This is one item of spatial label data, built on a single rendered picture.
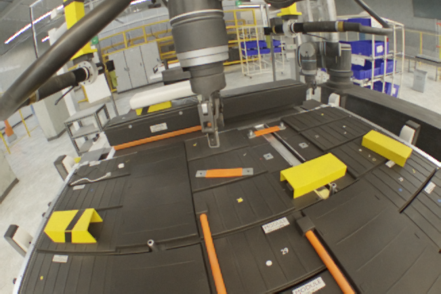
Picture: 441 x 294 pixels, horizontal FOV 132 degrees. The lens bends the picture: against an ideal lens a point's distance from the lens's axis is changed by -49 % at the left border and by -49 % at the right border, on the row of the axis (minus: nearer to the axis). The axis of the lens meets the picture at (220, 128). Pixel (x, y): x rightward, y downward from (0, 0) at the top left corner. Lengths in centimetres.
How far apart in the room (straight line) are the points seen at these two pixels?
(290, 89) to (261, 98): 15
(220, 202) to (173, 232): 12
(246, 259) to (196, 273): 9
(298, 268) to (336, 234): 9
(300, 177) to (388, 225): 23
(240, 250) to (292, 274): 10
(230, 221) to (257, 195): 9
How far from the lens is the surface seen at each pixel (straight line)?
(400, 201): 51
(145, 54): 931
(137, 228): 45
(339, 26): 76
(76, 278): 48
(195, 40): 35
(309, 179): 46
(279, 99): 87
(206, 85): 37
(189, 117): 77
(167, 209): 45
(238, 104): 80
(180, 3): 36
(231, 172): 50
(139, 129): 80
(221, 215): 42
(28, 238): 78
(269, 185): 47
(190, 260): 36
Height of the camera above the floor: 133
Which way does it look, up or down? 25 degrees down
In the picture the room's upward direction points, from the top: 10 degrees counter-clockwise
